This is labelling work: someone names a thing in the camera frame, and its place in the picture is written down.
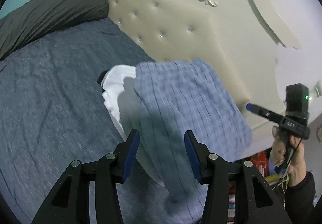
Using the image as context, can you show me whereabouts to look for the light blue plaid shorts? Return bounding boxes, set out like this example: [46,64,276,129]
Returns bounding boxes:
[134,59,252,223]

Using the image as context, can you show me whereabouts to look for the white garment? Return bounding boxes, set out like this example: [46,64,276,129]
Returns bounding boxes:
[100,65,136,141]

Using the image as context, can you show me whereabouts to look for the person's right hand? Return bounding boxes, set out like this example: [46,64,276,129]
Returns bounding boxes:
[270,126,307,187]

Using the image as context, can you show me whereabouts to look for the black right sleeve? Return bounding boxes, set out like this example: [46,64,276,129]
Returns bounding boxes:
[285,172,315,223]

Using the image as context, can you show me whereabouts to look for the dark blue bed cover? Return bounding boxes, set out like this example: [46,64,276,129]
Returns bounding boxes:
[0,17,202,224]

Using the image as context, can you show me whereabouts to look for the cream tufted headboard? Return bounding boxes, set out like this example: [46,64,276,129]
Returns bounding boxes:
[94,0,322,154]

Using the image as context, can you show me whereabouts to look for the grey rolled duvet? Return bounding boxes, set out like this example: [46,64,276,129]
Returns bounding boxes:
[1,0,109,60]

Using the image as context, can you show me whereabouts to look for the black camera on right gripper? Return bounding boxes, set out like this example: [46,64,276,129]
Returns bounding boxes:
[285,83,309,126]

